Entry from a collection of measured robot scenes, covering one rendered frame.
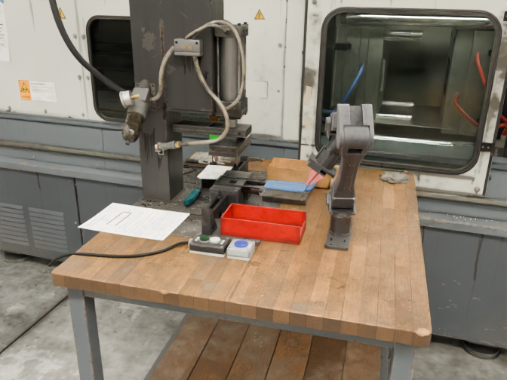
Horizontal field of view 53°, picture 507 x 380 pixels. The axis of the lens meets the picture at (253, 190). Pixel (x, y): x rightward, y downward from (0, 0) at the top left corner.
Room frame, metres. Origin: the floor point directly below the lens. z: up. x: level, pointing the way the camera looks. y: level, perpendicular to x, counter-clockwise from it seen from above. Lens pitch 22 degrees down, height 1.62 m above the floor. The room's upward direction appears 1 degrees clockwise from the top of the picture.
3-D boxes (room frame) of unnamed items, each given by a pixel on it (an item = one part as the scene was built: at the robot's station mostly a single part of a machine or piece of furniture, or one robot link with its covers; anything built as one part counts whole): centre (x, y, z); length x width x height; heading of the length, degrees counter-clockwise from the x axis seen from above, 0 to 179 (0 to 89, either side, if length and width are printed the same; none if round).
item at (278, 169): (1.91, -0.19, 0.93); 0.25 x 0.13 x 0.08; 76
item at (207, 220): (1.44, 0.14, 0.95); 0.06 x 0.03 x 0.09; 166
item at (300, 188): (1.61, -0.12, 1.00); 0.15 x 0.07 x 0.03; 77
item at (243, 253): (1.30, 0.03, 0.90); 0.07 x 0.07 x 0.06; 76
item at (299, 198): (1.76, -0.13, 0.91); 0.17 x 0.16 x 0.02; 166
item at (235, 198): (1.68, 0.08, 0.94); 0.20 x 0.10 x 0.07; 166
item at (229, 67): (1.68, 0.08, 1.37); 0.11 x 0.09 x 0.30; 166
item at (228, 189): (1.68, 0.08, 0.98); 0.20 x 0.10 x 0.01; 166
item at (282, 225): (1.45, -0.03, 0.93); 0.25 x 0.12 x 0.06; 76
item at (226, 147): (1.68, 0.15, 1.22); 0.26 x 0.18 x 0.30; 76
